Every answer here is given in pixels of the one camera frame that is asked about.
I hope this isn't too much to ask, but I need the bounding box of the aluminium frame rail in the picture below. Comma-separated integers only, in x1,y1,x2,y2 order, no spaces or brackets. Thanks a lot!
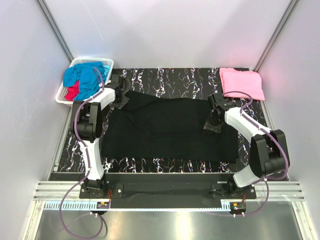
33,181,305,212

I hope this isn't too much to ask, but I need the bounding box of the red t-shirt in basket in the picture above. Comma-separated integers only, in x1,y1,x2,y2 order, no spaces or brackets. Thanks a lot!
65,81,79,102

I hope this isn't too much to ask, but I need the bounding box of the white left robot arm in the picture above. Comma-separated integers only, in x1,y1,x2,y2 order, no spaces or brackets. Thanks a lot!
70,74,130,198

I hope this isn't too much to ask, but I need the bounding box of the black t-shirt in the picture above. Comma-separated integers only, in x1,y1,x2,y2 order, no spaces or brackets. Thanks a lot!
101,90,239,163

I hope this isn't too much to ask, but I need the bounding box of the folded pink t-shirt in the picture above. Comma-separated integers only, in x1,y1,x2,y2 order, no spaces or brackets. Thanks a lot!
219,68,265,101

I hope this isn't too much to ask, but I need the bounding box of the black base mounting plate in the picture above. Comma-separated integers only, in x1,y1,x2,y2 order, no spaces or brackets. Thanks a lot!
79,173,257,210

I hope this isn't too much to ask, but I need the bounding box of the blue t-shirt in basket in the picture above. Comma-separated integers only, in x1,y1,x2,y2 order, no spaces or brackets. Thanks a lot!
62,61,111,101

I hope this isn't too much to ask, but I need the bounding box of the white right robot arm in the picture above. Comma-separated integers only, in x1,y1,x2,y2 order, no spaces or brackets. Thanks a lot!
204,93,290,199

